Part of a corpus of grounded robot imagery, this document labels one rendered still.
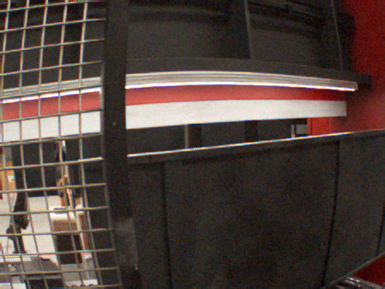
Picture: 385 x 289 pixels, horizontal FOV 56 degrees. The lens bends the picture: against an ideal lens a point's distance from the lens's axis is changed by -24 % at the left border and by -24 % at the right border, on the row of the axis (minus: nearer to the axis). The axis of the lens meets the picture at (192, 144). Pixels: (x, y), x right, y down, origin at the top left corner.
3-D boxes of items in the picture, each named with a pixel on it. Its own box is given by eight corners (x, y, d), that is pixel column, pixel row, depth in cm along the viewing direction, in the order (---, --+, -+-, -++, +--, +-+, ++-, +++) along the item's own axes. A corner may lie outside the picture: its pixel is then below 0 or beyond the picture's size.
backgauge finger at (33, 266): (50, 255, 113) (46, 241, 112) (67, 290, 90) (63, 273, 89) (18, 256, 107) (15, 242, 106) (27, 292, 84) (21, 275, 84)
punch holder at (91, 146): (112, 185, 129) (108, 128, 127) (121, 190, 122) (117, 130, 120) (69, 188, 123) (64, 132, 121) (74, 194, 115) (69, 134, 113)
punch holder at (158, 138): (174, 178, 139) (171, 122, 137) (186, 183, 131) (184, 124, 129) (127, 183, 132) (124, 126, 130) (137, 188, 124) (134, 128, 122)
